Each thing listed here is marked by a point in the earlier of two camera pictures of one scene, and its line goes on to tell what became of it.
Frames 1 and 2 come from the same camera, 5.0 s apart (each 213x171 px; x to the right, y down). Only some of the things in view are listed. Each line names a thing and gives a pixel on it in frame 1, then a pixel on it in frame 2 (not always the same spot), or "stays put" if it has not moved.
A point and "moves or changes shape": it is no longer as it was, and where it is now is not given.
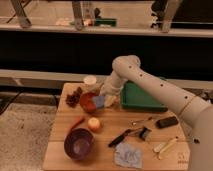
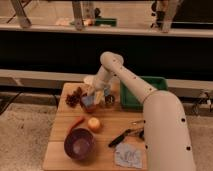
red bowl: (86, 101) stays put
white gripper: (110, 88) → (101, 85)
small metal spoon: (140, 121) stays put
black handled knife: (129, 132) stays put
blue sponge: (99, 101) moves or changes shape
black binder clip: (144, 132) stays put
